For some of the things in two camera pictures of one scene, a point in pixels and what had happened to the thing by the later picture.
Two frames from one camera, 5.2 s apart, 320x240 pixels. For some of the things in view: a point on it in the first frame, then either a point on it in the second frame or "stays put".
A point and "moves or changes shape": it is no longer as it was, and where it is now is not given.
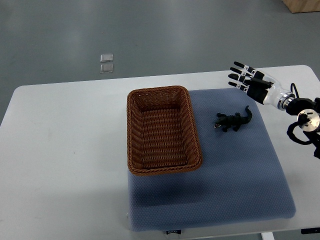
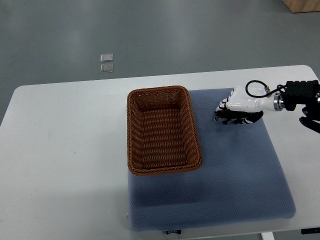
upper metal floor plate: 106,58 stays put
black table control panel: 310,230 stays put
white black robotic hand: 259,86 → 238,100
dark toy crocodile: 235,121 moves or changes shape
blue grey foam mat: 243,177 stays put
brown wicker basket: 161,131 stays put
